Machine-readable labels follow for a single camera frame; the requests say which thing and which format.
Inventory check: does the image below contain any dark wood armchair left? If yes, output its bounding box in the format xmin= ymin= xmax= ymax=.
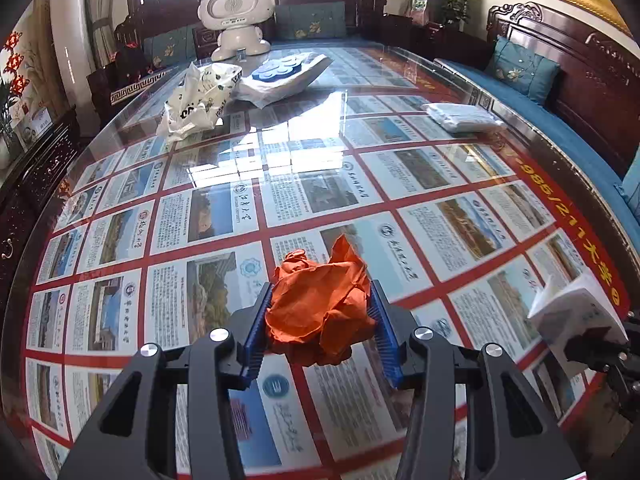
xmin=87 ymin=0 xmax=202 ymax=125

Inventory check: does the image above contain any teal chair cushion right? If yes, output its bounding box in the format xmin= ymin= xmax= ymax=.
xmin=274 ymin=1 xmax=347 ymax=40

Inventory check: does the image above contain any orange paper ball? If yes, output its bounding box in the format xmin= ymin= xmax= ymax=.
xmin=265 ymin=235 xmax=375 ymax=366

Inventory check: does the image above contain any blue floral pillow near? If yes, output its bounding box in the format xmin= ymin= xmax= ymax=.
xmin=617 ymin=146 xmax=640 ymax=220

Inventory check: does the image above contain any small white blue box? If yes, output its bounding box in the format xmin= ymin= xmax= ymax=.
xmin=527 ymin=269 xmax=629 ymax=378

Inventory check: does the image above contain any red paper flower decoration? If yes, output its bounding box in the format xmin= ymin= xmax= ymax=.
xmin=2 ymin=30 xmax=30 ymax=98

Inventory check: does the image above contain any white crumpled paper black print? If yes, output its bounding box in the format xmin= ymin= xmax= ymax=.
xmin=155 ymin=63 xmax=242 ymax=143

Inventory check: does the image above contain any blue floral pillow far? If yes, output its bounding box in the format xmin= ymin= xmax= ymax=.
xmin=485 ymin=36 xmax=560 ymax=105

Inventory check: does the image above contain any teal chair cushion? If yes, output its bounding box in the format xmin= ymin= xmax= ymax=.
xmin=274 ymin=1 xmax=347 ymax=40
xmin=143 ymin=25 xmax=198 ymax=70

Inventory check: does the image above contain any dark wood tv cabinet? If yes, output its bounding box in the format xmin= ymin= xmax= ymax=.
xmin=1 ymin=107 xmax=81 ymax=285

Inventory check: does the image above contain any white toy robot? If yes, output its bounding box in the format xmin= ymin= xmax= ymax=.
xmin=198 ymin=0 xmax=276 ymax=62

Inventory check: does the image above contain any blue floral pillow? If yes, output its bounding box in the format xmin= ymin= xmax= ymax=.
xmin=485 ymin=36 xmax=560 ymax=105
xmin=617 ymin=146 xmax=640 ymax=220

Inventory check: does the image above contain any white folded tissue pack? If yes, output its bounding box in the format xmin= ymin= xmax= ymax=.
xmin=422 ymin=102 xmax=506 ymax=134

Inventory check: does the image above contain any green potted plant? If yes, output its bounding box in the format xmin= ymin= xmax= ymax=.
xmin=442 ymin=0 xmax=470 ymax=30

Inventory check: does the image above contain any red university poster mat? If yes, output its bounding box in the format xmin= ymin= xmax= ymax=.
xmin=1 ymin=46 xmax=639 ymax=479

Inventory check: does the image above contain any dark wood sofa blue cushion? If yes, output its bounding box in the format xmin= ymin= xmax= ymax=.
xmin=435 ymin=2 xmax=639 ymax=245

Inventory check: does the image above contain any teal chair cushion left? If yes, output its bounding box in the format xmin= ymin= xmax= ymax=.
xmin=143 ymin=25 xmax=198 ymax=70

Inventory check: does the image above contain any dark wood side table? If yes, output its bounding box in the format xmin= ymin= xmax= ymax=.
xmin=378 ymin=14 xmax=494 ymax=70

